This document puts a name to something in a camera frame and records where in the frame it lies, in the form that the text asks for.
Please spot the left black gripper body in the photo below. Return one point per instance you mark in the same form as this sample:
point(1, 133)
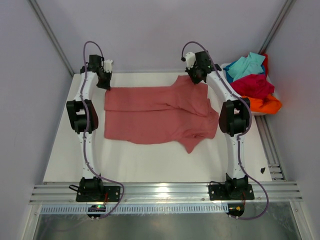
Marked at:
point(106, 75)

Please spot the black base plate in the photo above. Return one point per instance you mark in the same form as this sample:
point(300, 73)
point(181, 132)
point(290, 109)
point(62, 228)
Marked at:
point(112, 193)
point(223, 192)

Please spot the slotted grey cable duct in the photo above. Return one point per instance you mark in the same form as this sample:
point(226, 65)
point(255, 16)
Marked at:
point(140, 209)

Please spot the salmon pink t shirt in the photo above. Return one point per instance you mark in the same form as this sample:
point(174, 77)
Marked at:
point(181, 112)

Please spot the aluminium rail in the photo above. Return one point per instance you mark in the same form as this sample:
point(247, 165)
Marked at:
point(270, 150)
point(162, 193)

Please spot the left corner aluminium post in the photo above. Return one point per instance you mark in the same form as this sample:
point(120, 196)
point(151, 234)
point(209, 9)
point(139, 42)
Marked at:
point(50, 34)

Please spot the right black controller board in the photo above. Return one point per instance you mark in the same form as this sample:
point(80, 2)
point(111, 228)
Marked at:
point(235, 210)

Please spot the right corner aluminium post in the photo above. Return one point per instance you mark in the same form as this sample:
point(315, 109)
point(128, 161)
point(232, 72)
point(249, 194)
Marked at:
point(279, 20)

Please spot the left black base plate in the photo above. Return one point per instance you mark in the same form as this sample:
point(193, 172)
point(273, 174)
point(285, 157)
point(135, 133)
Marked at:
point(112, 193)

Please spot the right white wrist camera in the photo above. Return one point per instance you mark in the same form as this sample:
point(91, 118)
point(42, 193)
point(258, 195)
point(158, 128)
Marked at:
point(189, 59)

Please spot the white plastic bin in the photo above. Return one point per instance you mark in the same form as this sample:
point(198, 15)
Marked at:
point(257, 89)

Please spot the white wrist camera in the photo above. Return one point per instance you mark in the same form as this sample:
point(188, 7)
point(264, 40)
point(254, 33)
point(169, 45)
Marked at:
point(108, 65)
point(189, 59)

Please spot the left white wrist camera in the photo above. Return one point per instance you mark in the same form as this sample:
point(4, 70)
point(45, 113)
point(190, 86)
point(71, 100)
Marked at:
point(108, 65)

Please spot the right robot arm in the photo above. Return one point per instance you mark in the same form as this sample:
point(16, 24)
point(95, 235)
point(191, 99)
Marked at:
point(234, 120)

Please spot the left black controller board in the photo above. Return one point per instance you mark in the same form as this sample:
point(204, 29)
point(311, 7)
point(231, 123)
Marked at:
point(96, 211)

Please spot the black controller board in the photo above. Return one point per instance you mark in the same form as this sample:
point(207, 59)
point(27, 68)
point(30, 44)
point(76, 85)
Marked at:
point(96, 211)
point(235, 210)

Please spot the right side aluminium rail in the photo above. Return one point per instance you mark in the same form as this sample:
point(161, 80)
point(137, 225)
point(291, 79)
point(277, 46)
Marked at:
point(270, 150)

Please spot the aluminium front rail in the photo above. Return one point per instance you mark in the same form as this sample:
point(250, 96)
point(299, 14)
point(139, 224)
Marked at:
point(162, 193)

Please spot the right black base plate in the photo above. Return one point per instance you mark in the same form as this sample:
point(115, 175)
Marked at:
point(223, 192)

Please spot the crimson red t shirt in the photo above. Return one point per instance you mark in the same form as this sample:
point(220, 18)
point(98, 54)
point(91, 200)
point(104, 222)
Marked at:
point(254, 86)

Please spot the corner aluminium post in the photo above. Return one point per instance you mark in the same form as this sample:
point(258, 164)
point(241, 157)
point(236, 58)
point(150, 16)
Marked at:
point(279, 20)
point(50, 34)

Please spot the teal t shirt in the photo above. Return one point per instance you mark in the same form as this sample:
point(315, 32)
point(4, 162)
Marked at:
point(252, 64)

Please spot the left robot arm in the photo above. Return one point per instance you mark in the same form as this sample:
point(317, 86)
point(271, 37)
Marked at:
point(84, 121)

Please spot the red t shirt in bin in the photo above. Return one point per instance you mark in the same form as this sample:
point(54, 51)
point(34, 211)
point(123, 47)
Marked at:
point(265, 64)

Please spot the small black scrap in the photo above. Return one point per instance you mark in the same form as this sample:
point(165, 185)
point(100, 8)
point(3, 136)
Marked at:
point(262, 170)

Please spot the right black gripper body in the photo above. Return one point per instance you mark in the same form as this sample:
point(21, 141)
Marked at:
point(193, 70)

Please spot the orange t shirt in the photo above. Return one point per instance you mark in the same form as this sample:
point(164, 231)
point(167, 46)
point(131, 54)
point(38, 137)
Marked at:
point(267, 106)

